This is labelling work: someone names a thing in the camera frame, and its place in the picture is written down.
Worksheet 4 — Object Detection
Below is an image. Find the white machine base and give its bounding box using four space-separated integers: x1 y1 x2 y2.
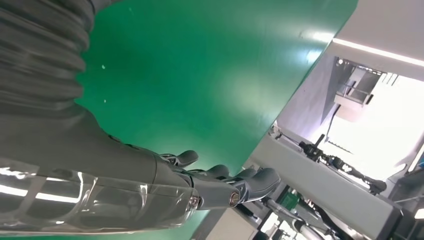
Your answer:
205 124 408 240

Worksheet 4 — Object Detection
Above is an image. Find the green table mat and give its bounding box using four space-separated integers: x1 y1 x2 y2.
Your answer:
0 0 360 240

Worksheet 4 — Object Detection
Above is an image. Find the black jointed rod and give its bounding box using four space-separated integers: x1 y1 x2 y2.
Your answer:
299 133 388 195

